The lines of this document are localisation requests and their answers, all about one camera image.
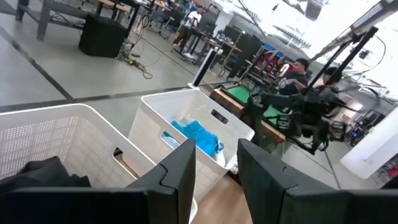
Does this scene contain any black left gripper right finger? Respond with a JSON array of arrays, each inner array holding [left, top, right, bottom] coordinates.
[[236, 138, 398, 224]]

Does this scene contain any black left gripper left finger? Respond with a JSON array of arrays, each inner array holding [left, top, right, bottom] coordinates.
[[0, 138, 197, 224]]

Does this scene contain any bright blue garment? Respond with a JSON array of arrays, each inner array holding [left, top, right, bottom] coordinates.
[[170, 119, 224, 157]]

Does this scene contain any white towel garment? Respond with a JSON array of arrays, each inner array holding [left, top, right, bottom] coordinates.
[[213, 151, 227, 168]]

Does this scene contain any light blue garment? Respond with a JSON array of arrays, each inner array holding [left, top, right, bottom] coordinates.
[[160, 131, 182, 151]]

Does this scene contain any black knit garment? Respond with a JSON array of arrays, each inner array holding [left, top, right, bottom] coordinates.
[[0, 155, 91, 195]]

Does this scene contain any wooden table with green mat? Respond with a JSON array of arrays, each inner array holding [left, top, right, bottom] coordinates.
[[210, 83, 287, 144]]

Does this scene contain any person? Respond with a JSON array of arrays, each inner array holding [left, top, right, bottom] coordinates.
[[310, 66, 343, 94], [277, 57, 311, 96], [172, 5, 203, 48]]

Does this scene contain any white tower fan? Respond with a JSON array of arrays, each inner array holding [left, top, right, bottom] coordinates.
[[187, 48, 223, 91]]

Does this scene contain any white perforated laundry basket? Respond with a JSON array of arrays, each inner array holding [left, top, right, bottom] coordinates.
[[0, 103, 198, 224], [127, 88, 256, 203]]

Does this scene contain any black speaker box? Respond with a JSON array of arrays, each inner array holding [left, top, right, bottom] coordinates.
[[78, 13, 129, 59]]

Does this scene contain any grey metal workbench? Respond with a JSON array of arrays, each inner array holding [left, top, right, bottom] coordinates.
[[14, 0, 97, 42]]

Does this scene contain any black frame post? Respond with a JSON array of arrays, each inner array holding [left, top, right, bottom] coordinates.
[[305, 26, 379, 95]]

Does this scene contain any overhead frame bar with lights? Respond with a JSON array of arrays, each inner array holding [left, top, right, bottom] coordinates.
[[310, 0, 398, 62]]

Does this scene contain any tangled floor cable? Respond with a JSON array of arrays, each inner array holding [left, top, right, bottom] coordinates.
[[117, 49, 154, 80]]

